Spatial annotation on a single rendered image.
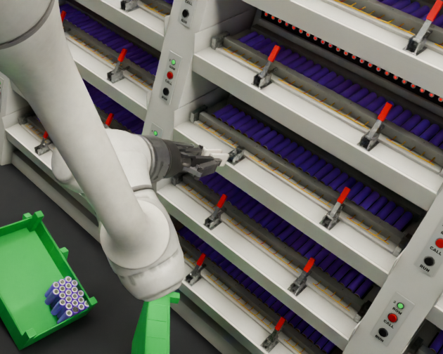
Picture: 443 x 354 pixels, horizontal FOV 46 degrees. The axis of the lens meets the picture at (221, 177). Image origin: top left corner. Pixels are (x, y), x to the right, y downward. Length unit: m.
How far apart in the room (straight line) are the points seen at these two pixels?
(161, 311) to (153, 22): 0.70
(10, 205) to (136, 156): 1.02
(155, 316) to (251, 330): 0.26
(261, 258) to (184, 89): 0.44
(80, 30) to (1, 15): 1.24
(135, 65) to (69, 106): 0.91
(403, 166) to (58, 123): 0.66
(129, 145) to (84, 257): 0.84
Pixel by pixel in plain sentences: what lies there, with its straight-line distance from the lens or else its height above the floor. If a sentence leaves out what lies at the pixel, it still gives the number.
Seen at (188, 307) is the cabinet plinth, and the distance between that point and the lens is 1.51.
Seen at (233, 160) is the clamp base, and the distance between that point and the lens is 1.19.
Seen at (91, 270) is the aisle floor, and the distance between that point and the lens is 1.62.
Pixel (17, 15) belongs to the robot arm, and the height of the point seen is 0.97.
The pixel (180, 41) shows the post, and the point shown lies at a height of 0.74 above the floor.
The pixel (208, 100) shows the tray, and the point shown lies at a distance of 1.34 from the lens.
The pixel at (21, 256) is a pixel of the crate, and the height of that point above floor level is 0.09.
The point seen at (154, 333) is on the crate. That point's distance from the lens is 1.22.
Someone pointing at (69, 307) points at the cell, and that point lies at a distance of 1.41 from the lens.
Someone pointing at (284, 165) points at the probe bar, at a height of 0.58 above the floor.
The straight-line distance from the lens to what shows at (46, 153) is 1.81.
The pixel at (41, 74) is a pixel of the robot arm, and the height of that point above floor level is 0.90.
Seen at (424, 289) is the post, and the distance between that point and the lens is 1.06.
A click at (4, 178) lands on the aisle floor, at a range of 1.95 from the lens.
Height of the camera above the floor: 1.10
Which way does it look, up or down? 30 degrees down
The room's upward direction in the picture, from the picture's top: 19 degrees clockwise
